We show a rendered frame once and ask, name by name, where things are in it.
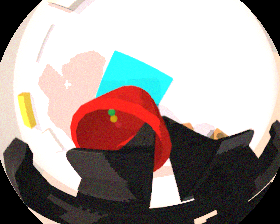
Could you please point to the light wooden bar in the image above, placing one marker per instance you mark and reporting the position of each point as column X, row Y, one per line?
column 189, row 126

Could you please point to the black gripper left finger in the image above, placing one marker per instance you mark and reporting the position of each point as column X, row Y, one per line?
column 134, row 162

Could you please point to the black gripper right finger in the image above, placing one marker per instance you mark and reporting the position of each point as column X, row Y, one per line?
column 193, row 156

